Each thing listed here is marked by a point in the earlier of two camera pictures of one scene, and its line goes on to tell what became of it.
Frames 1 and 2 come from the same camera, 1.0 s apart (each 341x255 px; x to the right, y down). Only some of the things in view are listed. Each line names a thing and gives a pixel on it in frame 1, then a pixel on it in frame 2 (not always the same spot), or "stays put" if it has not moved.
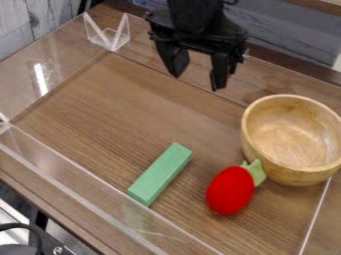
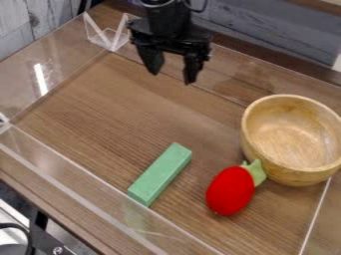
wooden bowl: x=290 y=131 stays put
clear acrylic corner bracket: x=108 y=38 stays put
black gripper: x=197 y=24 → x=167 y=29
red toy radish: x=230 y=187 stays put
